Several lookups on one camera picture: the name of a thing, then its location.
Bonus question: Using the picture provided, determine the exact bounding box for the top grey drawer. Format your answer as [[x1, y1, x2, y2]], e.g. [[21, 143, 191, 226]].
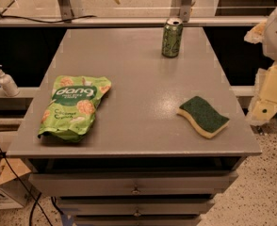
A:
[[29, 171, 238, 197]]

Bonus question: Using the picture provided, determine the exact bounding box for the black floor cable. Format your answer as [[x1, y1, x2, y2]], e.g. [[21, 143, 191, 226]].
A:
[[0, 126, 54, 226]]

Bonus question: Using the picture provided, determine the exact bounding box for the grey drawer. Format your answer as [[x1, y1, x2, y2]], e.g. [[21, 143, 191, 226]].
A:
[[74, 216, 201, 226], [57, 197, 214, 217], [29, 171, 238, 197]]

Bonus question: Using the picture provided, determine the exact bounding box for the grey metal shelf rail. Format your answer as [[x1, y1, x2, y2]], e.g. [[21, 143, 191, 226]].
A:
[[0, 16, 267, 28]]

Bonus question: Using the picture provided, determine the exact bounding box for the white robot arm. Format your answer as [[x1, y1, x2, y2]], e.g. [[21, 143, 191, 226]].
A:
[[244, 7, 277, 126]]

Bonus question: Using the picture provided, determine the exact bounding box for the middle grey drawer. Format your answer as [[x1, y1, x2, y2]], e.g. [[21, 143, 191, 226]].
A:
[[57, 197, 214, 217]]

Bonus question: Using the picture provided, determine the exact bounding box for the green and yellow sponge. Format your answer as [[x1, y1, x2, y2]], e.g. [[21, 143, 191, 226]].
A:
[[177, 96, 230, 139]]

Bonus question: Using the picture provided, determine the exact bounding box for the green dang snack bag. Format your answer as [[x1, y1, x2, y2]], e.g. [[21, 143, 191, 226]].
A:
[[38, 75, 111, 142]]

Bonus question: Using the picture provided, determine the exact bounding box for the black cable on shelf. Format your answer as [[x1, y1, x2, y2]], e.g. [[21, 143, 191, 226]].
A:
[[0, 14, 97, 24]]

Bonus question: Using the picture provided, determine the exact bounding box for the cardboard box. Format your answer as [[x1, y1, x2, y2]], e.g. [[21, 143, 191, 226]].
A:
[[0, 158, 31, 210]]

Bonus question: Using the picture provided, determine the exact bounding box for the green soda can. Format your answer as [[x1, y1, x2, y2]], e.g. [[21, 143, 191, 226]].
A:
[[162, 18, 183, 57]]

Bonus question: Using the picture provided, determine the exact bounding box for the white pump soap bottle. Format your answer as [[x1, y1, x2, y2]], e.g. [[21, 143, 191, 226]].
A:
[[0, 65, 19, 97]]

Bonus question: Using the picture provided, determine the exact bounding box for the bottom grey drawer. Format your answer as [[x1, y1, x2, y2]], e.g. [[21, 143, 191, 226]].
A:
[[74, 216, 201, 226]]

